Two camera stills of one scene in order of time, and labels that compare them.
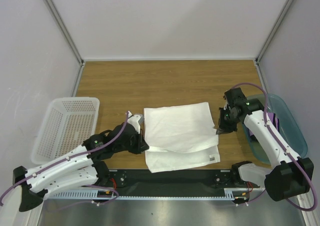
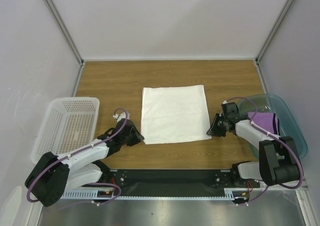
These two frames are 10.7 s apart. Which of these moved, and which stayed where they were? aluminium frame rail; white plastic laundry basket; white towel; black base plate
Moved: white towel
Stayed: aluminium frame rail; white plastic laundry basket; black base plate
